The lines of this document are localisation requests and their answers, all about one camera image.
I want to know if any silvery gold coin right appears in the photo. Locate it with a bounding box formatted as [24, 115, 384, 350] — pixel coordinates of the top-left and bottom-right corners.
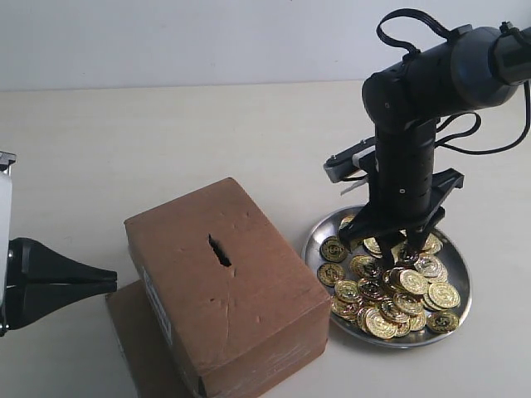
[414, 253, 443, 278]

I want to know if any gold coin front bottom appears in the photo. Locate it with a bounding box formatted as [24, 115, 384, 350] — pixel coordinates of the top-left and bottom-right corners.
[365, 308, 397, 339]

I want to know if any gold coin far left lower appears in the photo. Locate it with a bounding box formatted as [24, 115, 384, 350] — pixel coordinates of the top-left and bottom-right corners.
[317, 263, 345, 287]

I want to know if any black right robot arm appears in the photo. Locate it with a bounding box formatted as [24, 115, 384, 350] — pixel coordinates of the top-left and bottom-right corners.
[325, 22, 530, 261]

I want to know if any brown cardboard box with slot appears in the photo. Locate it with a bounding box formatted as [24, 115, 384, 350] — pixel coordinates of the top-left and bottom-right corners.
[106, 177, 330, 397]

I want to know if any gold coin bottom left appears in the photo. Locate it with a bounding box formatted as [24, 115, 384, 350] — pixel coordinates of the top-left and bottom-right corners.
[331, 296, 359, 322]

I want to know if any gold coin lower right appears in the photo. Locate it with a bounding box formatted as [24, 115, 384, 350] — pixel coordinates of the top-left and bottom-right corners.
[426, 311, 460, 334]

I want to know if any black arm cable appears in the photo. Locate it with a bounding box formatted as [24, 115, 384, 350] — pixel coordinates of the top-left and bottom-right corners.
[375, 7, 531, 155]

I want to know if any gold coin right edge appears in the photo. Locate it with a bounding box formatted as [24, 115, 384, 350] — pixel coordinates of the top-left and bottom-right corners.
[428, 282, 460, 308]

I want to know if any gold coin far left upper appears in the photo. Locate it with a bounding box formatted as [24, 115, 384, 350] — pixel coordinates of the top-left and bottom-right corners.
[319, 236, 348, 263]

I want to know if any round silver metal plate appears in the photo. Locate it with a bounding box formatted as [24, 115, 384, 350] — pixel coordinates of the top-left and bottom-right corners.
[300, 205, 472, 349]

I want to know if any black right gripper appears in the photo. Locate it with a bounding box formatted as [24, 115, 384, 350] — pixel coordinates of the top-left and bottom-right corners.
[339, 119, 463, 270]

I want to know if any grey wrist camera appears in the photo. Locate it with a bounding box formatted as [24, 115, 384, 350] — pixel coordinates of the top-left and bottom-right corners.
[323, 137, 376, 183]

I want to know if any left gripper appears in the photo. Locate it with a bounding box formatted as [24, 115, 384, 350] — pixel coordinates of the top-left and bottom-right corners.
[0, 151, 118, 337]

